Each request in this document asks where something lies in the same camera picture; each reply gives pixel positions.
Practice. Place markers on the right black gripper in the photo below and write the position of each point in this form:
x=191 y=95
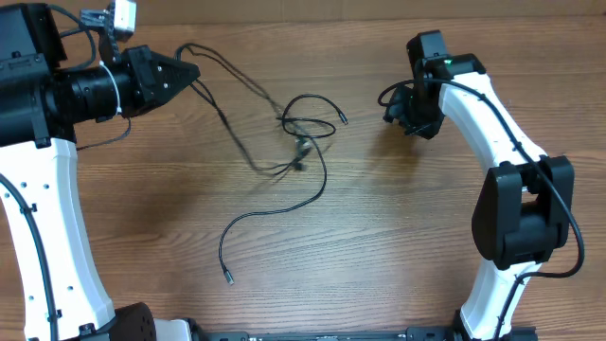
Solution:
x=408 y=116

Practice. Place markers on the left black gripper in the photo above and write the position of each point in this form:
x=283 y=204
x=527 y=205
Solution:
x=139 y=79

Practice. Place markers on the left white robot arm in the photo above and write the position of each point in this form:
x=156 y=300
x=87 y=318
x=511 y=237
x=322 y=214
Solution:
x=41 y=103

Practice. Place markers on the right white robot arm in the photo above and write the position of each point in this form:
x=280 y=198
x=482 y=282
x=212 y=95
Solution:
x=523 y=212

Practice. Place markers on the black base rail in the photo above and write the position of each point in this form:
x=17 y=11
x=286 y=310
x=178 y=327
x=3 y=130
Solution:
x=326 y=335

